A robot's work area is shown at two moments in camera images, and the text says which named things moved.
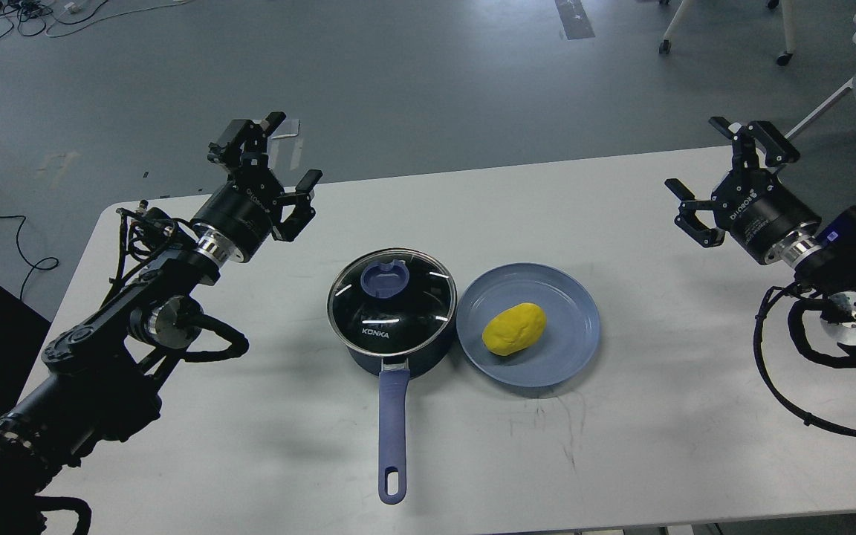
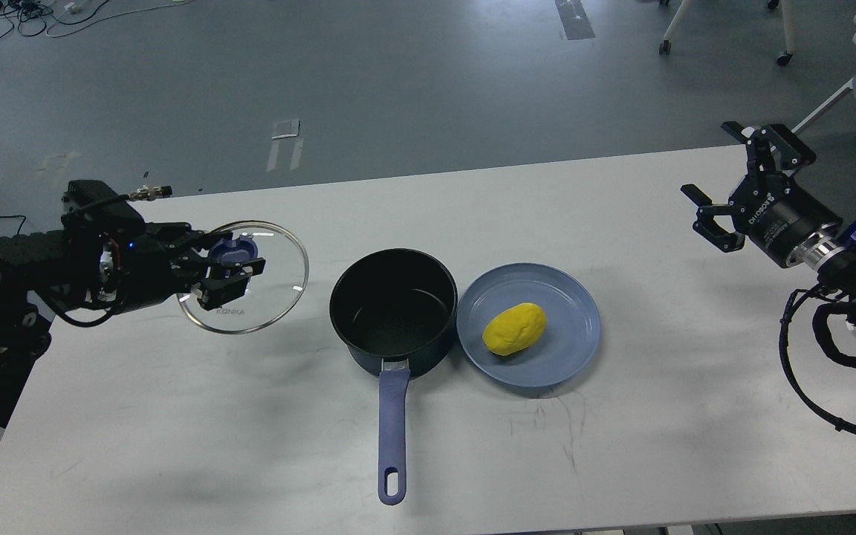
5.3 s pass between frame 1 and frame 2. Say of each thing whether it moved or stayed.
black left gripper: moved
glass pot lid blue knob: moved
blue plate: stayed
